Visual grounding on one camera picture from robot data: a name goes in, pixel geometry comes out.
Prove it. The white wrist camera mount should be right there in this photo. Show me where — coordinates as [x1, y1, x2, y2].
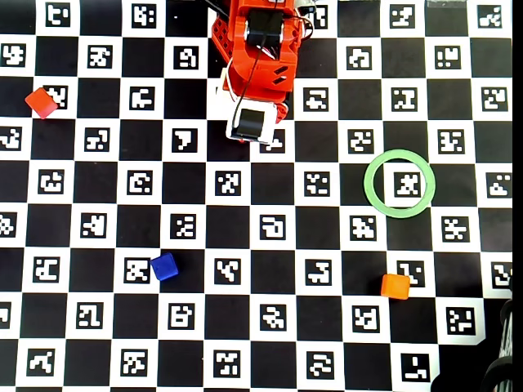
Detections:
[216, 67, 287, 145]

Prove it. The green ring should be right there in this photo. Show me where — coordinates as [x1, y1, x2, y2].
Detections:
[363, 149, 437, 220]

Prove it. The orange cube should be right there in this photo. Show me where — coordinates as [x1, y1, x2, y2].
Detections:
[380, 273, 411, 301]

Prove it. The black white marker mat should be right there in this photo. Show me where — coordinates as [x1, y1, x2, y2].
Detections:
[0, 0, 514, 392]

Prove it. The blue cube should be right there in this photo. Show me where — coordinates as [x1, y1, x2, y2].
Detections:
[150, 252, 180, 282]

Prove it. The thin black cable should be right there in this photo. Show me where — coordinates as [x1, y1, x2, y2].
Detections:
[231, 0, 285, 131]

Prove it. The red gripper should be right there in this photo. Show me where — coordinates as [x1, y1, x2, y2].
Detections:
[226, 56, 297, 126]

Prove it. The red robot base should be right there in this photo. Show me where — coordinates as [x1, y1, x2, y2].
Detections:
[210, 0, 315, 69]

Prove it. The red cube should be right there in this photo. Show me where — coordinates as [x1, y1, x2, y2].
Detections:
[24, 87, 60, 121]

